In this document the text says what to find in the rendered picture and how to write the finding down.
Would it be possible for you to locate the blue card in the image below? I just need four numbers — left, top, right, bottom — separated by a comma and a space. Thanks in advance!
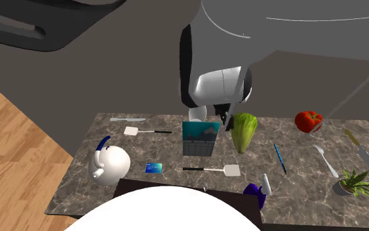
144, 162, 164, 174

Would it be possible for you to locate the silver butter knife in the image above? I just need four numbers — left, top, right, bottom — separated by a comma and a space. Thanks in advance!
109, 117, 147, 123

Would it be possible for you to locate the white kettle blue handle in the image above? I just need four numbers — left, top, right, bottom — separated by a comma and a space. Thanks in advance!
88, 135, 132, 186

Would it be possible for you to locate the blue spray bottle white nozzle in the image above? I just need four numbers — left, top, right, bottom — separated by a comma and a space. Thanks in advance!
243, 173, 273, 211

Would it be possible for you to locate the silver fork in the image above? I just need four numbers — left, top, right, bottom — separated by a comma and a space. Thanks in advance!
312, 143, 340, 179

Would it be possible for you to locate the red tomato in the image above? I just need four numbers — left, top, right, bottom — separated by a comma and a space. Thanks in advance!
294, 110, 324, 134

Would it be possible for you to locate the blue pen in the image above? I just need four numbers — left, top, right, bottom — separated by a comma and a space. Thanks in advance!
273, 142, 288, 176

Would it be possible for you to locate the kitchen knife pale handle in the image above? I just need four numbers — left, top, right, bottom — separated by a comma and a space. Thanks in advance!
344, 128, 369, 185

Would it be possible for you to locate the dark grey rounded furniture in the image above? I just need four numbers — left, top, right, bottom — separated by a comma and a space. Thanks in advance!
0, 0, 128, 53

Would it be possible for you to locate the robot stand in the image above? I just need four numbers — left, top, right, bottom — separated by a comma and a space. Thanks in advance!
111, 178, 263, 231

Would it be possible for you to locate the white spatula black handle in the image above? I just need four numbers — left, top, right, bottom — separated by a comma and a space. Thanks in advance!
182, 163, 241, 178
123, 126, 173, 137

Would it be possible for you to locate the small potted green plant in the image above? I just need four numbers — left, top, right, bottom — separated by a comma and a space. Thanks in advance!
332, 168, 369, 199

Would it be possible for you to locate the green lettuce head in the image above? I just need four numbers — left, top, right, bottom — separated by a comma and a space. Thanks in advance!
230, 112, 258, 155

